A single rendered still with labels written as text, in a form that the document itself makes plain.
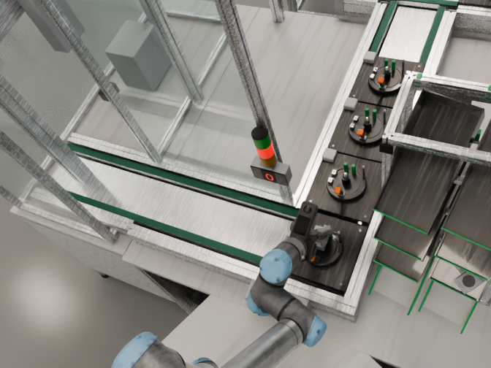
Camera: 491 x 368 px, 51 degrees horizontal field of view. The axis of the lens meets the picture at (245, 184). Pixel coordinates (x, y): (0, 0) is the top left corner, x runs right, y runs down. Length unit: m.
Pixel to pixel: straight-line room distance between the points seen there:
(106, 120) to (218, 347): 1.21
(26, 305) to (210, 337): 1.69
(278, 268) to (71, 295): 2.07
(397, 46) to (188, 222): 1.14
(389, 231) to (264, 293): 0.36
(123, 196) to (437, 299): 1.24
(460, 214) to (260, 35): 1.60
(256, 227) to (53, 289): 1.68
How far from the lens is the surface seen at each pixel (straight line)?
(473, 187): 1.20
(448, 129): 1.21
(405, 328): 1.79
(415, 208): 1.19
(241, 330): 1.83
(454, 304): 1.65
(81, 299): 3.14
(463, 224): 1.19
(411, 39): 2.34
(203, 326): 1.87
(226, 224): 1.92
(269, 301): 1.34
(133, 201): 2.11
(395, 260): 1.49
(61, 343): 3.13
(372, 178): 1.87
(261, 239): 1.86
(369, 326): 1.78
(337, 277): 1.72
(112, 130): 2.44
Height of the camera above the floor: 2.59
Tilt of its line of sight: 58 degrees down
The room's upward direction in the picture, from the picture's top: 24 degrees counter-clockwise
